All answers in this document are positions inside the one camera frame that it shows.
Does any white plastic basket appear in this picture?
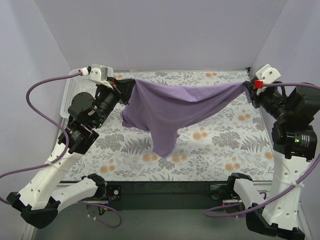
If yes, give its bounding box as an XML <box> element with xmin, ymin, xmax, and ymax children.
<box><xmin>60</xmin><ymin>76</ymin><xmax>96</xmax><ymax>119</ymax></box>

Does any purple t shirt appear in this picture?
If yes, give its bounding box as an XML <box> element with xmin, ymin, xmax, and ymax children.
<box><xmin>120</xmin><ymin>79</ymin><xmax>247</xmax><ymax>157</ymax></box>

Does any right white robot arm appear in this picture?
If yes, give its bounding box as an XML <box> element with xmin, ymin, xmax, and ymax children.
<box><xmin>226</xmin><ymin>80</ymin><xmax>320</xmax><ymax>240</ymax></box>

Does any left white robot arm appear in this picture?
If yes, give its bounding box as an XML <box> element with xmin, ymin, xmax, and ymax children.
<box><xmin>6</xmin><ymin>77</ymin><xmax>136</xmax><ymax>229</ymax></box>

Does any floral table cloth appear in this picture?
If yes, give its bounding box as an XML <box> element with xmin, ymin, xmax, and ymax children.
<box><xmin>57</xmin><ymin>71</ymin><xmax>275</xmax><ymax>182</ymax></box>

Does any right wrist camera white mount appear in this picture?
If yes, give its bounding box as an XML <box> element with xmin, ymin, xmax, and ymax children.
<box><xmin>253</xmin><ymin>64</ymin><xmax>281</xmax><ymax>89</ymax></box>

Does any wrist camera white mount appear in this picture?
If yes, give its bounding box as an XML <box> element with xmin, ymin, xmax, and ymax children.
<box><xmin>253</xmin><ymin>64</ymin><xmax>281</xmax><ymax>89</ymax></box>
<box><xmin>78</xmin><ymin>64</ymin><xmax>114</xmax><ymax>89</ymax></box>

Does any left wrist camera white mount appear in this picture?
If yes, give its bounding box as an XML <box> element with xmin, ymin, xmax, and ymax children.
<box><xmin>78</xmin><ymin>64</ymin><xmax>114</xmax><ymax>89</ymax></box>

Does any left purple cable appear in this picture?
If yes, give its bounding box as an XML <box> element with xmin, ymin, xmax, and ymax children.
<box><xmin>0</xmin><ymin>72</ymin><xmax>123</xmax><ymax>229</ymax></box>

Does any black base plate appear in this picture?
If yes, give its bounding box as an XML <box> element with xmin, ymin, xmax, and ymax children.
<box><xmin>77</xmin><ymin>181</ymin><xmax>251</xmax><ymax>213</ymax></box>

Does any aluminium frame rail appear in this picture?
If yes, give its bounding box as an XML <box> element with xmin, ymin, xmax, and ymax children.
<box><xmin>24</xmin><ymin>179</ymin><xmax>309</xmax><ymax>240</ymax></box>

